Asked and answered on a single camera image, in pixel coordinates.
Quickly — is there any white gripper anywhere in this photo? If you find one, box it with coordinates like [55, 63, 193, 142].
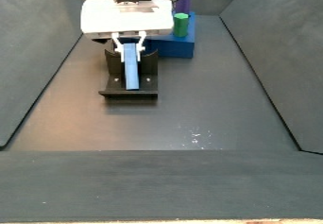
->
[79, 0, 173, 62]

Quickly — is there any grey-blue rectangular block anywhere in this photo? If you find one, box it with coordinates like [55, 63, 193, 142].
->
[124, 43, 138, 90]

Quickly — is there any blue foam shape board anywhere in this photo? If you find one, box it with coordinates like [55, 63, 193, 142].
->
[145, 11, 196, 59]

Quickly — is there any black curved fixture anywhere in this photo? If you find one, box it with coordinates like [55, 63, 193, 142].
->
[98, 49, 157, 97]

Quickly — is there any green hexagonal prism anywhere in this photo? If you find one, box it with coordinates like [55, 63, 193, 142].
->
[173, 13, 189, 37]

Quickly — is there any purple star prism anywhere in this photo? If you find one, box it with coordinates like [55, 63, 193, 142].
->
[173, 0, 190, 14]

